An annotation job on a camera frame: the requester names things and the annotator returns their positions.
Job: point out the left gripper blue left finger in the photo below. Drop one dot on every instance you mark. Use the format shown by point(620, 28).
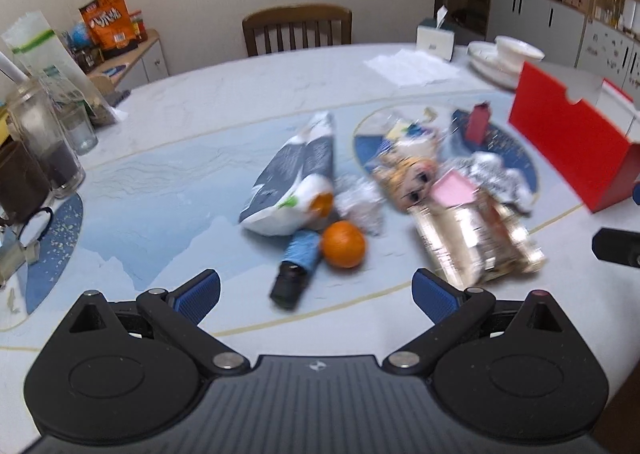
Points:
point(175, 315)

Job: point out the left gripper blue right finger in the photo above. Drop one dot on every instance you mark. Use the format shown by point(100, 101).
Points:
point(456, 316)

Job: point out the gold foil snack packet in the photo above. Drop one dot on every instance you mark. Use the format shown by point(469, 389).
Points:
point(477, 242)

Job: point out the pink ridged soap tray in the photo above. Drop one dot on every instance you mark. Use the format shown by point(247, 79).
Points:
point(453, 189)

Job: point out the orange tangerine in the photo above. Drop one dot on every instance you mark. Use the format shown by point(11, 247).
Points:
point(343, 245)

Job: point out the small blue bottle black cap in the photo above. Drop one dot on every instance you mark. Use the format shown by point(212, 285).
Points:
point(298, 264)

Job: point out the silver foil printed packet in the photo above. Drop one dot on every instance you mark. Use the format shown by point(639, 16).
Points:
point(488, 171)

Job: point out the clear bag white beads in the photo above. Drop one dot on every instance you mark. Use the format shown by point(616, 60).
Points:
point(359, 201)

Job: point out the grey white snack bag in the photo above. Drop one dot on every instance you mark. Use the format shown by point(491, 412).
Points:
point(296, 188)

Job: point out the blueberry bread packet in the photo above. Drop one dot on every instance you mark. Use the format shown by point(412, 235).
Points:
point(409, 132)

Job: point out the red binder clip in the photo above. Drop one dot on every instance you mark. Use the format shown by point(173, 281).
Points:
point(478, 123)

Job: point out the red white cardboard box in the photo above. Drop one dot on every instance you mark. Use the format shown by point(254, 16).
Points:
point(585, 126)

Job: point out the bunny face plush toy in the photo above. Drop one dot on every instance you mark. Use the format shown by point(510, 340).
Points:
point(406, 173)

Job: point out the white porcelain bowl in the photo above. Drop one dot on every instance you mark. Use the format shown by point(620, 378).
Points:
point(516, 52)

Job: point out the clear drinking glass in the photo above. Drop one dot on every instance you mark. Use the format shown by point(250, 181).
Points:
point(78, 128)

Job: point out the glass jar dark contents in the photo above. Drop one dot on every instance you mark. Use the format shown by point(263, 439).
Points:
point(32, 120)

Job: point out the stacked white plates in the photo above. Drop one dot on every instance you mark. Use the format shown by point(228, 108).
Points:
point(484, 59)

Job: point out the white tissue paper sheet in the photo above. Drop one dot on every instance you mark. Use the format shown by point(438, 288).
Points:
point(412, 68)

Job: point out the low wooden side cabinet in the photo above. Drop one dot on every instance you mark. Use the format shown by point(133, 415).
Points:
point(143, 65)

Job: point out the green white tissue box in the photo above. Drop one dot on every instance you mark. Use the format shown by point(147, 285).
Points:
point(434, 39)

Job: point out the orange chip bag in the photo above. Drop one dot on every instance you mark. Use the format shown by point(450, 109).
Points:
point(108, 23)

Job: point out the clear plastic bag green stripe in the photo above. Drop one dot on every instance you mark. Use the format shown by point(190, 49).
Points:
point(40, 51)

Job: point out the dark wooden chair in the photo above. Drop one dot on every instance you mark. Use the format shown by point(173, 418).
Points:
point(296, 27)

